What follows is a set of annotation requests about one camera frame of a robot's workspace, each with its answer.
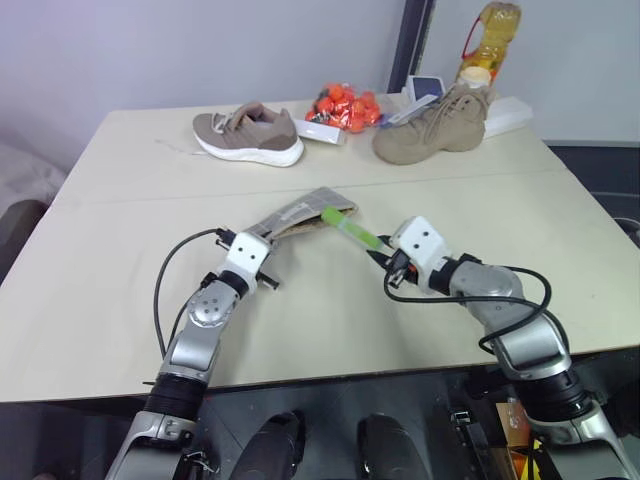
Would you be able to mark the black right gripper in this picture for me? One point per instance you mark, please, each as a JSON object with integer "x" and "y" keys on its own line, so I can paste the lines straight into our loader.
{"x": 400, "y": 267}

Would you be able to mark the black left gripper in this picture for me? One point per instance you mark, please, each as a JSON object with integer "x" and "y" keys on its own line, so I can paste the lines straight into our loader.
{"x": 270, "y": 281}

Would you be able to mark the green highlighter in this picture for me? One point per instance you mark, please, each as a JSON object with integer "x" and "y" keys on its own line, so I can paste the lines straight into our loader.
{"x": 350, "y": 227}

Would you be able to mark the beige grid pouch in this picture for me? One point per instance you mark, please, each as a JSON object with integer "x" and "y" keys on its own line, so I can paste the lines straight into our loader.
{"x": 300, "y": 212}

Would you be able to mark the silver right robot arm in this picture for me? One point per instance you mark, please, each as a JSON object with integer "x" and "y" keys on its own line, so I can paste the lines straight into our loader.
{"x": 525, "y": 345}

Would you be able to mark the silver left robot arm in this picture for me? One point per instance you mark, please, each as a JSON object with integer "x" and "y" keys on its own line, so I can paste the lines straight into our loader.
{"x": 197, "y": 345}

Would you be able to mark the tan lace-up boot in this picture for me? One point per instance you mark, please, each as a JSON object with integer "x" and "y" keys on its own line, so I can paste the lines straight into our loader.
{"x": 435, "y": 132}

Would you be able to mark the flat white box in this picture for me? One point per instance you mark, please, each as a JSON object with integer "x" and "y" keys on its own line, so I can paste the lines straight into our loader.
{"x": 320, "y": 131}

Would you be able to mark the blue and white card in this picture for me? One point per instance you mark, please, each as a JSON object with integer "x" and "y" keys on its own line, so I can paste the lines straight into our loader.
{"x": 407, "y": 112}

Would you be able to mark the bag of orange balls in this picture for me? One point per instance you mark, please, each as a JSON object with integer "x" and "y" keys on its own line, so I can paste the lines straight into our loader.
{"x": 350, "y": 107}

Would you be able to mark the brown sneaker with white sole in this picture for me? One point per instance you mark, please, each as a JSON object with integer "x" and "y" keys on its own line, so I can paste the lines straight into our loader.
{"x": 250, "y": 135}

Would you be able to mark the white box with dark lid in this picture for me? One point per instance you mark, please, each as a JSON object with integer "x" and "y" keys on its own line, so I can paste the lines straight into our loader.
{"x": 425, "y": 86}

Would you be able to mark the dark rounded shape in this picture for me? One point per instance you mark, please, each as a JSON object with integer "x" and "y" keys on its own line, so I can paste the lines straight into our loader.
{"x": 390, "y": 450}
{"x": 272, "y": 450}

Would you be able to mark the clear white plastic case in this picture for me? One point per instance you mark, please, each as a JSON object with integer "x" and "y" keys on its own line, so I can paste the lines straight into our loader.
{"x": 510, "y": 115}

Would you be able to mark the round white lid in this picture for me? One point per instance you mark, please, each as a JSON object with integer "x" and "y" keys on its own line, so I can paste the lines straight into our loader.
{"x": 474, "y": 76}

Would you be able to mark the black side table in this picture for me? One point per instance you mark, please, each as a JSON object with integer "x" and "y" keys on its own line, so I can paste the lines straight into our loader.
{"x": 600, "y": 170}

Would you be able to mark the yellow cooking oil bottle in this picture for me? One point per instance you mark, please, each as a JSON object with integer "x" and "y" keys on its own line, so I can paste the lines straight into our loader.
{"x": 492, "y": 45}

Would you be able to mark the orange cardboard box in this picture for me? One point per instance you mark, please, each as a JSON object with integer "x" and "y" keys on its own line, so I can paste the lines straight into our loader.
{"x": 517, "y": 440}

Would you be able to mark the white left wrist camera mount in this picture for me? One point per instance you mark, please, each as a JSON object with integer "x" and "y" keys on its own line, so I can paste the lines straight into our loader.
{"x": 246, "y": 256}

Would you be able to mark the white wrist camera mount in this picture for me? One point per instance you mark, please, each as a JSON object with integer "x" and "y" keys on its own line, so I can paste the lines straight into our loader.
{"x": 246, "y": 256}
{"x": 422, "y": 245}

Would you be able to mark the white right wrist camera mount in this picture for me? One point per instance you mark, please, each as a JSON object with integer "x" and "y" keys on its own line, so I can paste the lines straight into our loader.
{"x": 422, "y": 245}

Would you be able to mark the dark upright post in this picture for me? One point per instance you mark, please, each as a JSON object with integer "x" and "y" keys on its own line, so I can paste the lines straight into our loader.
{"x": 405, "y": 45}

